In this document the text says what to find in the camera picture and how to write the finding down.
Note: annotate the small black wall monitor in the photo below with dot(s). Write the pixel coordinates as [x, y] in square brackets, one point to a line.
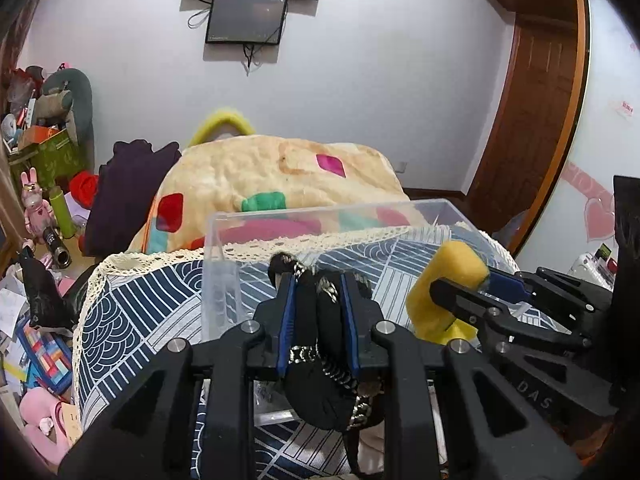
[246, 19]

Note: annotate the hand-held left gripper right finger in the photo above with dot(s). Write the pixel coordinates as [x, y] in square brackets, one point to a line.
[353, 332]

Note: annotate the black flashlight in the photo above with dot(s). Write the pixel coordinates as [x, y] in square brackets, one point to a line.
[56, 249]

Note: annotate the white panel with pink hearts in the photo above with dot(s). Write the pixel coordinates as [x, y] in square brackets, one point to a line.
[590, 125]

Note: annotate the colourful checked book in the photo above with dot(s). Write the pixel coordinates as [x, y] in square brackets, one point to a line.
[42, 355]

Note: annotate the grey plush toy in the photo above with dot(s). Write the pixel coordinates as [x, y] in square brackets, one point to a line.
[67, 97]

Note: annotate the green bottle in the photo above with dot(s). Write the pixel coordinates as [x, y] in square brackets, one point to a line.
[61, 212]

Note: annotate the dark purple cloth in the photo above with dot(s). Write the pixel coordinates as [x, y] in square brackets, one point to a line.
[125, 195]

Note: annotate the yellow blanket with coloured patches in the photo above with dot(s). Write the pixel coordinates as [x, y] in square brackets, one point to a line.
[250, 170]

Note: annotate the pink plush toy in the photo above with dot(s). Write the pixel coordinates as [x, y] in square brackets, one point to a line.
[42, 425]

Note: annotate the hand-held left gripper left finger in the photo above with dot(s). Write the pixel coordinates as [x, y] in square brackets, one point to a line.
[288, 325]

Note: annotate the blue patterned lace-trimmed tablecloth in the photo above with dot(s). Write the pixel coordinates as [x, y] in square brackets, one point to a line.
[145, 310]

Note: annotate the green storage box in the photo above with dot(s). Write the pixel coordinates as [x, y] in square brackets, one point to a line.
[47, 157]

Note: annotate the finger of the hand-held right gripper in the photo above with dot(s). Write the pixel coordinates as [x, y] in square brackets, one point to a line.
[507, 282]
[465, 305]

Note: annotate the black bird figure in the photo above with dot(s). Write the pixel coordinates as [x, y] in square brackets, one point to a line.
[42, 292]

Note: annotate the yellow soft plush piece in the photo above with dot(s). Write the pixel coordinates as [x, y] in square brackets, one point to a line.
[425, 322]

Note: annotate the clear plastic box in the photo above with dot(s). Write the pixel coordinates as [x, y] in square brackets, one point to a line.
[225, 270]

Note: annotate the pink rabbit figure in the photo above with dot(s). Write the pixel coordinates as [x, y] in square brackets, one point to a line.
[36, 207]

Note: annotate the white box with stickers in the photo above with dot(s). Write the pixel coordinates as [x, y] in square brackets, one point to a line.
[592, 265]

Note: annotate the brown wooden door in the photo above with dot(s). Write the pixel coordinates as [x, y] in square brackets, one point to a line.
[530, 110]

